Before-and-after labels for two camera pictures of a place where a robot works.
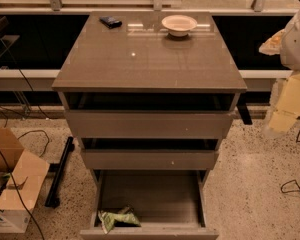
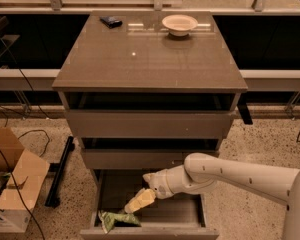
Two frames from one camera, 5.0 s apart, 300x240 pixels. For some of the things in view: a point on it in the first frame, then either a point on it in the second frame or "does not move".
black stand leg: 242,106 does not move
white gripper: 297,45 -> 160,183
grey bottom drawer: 170,204 does not move
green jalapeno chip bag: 108,220 does not move
